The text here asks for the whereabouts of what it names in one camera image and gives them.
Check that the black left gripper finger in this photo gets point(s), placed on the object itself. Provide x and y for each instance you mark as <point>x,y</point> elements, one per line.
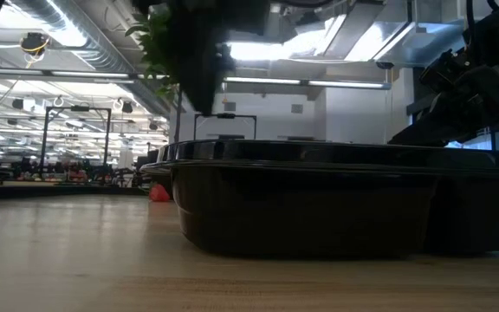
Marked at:
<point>204,65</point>

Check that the black plastic divided container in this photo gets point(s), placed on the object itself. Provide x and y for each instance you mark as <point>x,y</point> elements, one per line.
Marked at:
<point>297,208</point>

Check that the red strawberry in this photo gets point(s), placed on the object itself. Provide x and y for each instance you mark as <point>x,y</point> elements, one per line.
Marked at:
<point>159,194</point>

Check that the grey wall vent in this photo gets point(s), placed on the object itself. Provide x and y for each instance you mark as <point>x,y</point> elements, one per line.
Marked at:
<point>230,106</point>
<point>297,108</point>

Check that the green leafy plant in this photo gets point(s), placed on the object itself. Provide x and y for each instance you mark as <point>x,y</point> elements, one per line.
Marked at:
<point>156,43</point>

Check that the tall black gantry frame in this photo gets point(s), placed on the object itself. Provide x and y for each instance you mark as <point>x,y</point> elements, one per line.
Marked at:
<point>78,108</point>

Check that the black aluminium table frame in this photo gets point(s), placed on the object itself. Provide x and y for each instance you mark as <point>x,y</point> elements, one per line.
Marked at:
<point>37,191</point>

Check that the low black gantry frame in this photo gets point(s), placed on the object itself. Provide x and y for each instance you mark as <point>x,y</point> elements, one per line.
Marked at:
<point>225,115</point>

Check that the long ceiling light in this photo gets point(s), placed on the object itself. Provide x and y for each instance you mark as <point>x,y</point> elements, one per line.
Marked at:
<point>275,81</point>

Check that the dome security camera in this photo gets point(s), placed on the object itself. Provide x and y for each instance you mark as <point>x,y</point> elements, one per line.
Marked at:
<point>384,65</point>

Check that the large silver rectangular duct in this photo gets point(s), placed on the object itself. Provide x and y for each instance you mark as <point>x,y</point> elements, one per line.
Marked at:
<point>405,39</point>

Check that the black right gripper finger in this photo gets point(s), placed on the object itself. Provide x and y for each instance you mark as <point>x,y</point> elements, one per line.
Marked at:
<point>462,112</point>

